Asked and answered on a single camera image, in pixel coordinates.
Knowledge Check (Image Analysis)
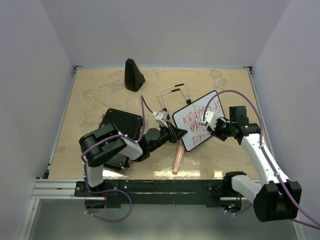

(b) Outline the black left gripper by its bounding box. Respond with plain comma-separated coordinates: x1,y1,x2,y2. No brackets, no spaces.
148,121,187,153

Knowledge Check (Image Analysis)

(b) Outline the white whiteboard black frame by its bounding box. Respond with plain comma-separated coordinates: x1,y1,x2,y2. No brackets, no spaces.
172,90,225,152

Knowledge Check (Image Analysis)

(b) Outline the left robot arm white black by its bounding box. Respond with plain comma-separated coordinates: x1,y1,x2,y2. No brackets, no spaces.
79,121,188,196

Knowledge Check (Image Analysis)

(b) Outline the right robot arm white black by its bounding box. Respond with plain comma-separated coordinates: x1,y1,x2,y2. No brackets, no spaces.
200,106,302,222

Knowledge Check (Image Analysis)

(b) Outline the pink toy microphone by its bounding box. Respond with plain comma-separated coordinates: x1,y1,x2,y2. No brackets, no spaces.
172,141,185,175

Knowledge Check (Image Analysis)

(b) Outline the black hard case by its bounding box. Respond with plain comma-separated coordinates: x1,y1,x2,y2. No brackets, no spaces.
99,108,143,173

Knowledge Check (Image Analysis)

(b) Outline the black cone-shaped object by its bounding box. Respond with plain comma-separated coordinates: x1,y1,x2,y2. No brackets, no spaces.
124,58,146,92

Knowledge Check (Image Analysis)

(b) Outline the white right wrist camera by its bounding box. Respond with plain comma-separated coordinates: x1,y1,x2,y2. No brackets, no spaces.
200,111,219,127

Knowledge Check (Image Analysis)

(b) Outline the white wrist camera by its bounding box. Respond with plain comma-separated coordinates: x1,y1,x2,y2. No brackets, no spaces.
152,110,169,128
200,111,219,127

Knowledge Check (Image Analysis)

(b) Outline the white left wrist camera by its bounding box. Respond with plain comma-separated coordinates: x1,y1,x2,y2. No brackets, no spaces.
152,110,169,128

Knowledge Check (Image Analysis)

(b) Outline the wire whiteboard stand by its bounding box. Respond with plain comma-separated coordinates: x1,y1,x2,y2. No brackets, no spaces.
157,83,192,111

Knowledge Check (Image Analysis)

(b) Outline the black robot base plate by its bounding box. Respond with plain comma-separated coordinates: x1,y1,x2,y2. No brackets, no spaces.
74,178,253,210

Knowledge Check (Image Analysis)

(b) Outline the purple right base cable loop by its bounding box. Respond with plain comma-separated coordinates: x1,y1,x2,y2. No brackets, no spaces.
224,199,253,216

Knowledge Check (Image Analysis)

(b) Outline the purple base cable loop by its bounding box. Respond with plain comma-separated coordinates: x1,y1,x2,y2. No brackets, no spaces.
224,199,253,216
84,189,134,223

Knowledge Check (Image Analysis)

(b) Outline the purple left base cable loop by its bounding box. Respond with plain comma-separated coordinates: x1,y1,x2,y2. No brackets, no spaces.
84,189,134,223

